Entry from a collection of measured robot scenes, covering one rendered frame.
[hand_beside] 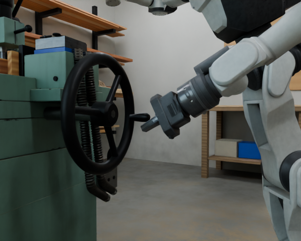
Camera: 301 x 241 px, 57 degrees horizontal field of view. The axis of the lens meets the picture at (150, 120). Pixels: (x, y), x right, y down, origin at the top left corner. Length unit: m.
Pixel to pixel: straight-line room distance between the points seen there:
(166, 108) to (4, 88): 0.38
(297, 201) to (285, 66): 0.41
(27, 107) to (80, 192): 0.33
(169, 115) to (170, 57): 3.65
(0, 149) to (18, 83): 0.16
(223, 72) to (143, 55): 3.98
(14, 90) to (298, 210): 0.87
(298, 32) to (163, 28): 3.88
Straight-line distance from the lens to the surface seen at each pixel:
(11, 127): 0.71
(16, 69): 0.84
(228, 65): 0.64
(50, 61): 0.73
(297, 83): 3.76
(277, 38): 0.67
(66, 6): 3.61
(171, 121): 0.69
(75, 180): 0.89
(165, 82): 4.32
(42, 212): 0.81
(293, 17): 0.68
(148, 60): 4.52
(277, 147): 0.96
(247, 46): 0.64
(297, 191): 0.97
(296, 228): 1.06
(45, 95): 0.71
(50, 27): 4.06
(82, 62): 0.60
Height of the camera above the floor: 0.82
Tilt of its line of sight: 2 degrees down
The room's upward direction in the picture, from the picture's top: straight up
